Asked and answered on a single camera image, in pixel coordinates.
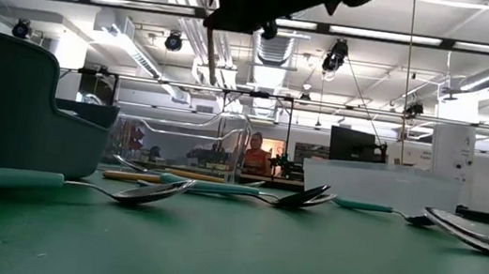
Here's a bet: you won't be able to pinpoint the black ceiling camera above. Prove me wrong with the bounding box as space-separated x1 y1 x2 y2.
403 99 425 122
163 29 186 53
320 36 352 76
9 17 35 40

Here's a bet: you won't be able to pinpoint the green table mat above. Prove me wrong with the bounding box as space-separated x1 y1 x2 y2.
0 149 489 274

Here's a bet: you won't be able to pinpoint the teal-handled dark spoons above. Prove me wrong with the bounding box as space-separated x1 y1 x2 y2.
330 196 438 229

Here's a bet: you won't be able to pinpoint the black computer monitor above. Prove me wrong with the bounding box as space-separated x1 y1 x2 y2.
327 124 390 169

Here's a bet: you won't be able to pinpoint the black overhead light bar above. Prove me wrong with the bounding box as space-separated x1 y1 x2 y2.
41 0 489 59

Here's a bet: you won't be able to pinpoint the black spoon light blue handle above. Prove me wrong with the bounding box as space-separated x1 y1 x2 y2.
136 160 332 215

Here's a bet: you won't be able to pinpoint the white pillar with signs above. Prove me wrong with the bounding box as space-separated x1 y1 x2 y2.
423 119 481 210

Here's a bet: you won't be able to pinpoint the translucent white plastic bin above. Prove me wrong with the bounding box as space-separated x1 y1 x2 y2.
298 152 463 221

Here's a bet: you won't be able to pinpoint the person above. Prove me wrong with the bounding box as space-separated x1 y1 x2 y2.
241 130 277 178

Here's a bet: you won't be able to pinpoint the silver ceiling duct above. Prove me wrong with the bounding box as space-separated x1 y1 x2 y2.
235 25 312 124

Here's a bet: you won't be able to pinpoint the clear plastic bin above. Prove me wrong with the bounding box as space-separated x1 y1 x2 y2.
102 95 257 189

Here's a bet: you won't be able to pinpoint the grey-blue plastic bin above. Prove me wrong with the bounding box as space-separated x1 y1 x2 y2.
0 27 129 187

